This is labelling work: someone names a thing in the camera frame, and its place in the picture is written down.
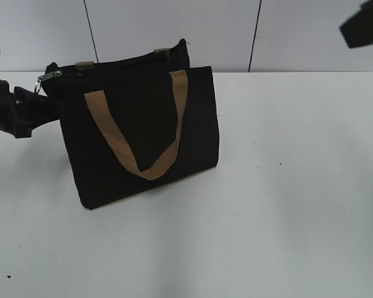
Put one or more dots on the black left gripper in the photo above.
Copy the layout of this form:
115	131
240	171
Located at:
28	111

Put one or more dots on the silver zipper pull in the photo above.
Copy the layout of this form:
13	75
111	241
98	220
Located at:
45	77

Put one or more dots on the black bag with tan handles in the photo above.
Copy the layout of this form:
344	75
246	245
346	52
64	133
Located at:
135	124

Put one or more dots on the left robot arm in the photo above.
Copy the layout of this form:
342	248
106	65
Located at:
5	105

